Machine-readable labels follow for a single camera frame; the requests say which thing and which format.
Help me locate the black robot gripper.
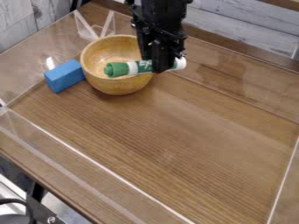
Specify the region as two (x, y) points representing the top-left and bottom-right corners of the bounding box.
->
(129, 0), (193, 74)

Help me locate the green white dry-erase marker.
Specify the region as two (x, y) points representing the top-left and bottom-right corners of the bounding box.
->
(104, 57), (186, 79)

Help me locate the brown wooden bowl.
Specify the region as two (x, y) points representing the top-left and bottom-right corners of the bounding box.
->
(78, 35), (153, 95)

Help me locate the blue rectangular block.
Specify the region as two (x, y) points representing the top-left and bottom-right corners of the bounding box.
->
(42, 59), (85, 94)

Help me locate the black table leg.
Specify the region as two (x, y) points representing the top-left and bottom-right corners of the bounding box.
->
(30, 182), (45, 203)

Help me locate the clear acrylic corner bracket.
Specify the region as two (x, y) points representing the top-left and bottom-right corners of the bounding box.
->
(73, 10), (116, 41)

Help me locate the clear acrylic tray wall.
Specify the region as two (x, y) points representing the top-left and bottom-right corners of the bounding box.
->
(0, 99), (194, 224)

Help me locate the black cable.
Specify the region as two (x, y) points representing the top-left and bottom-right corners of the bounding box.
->
(0, 198), (38, 224)

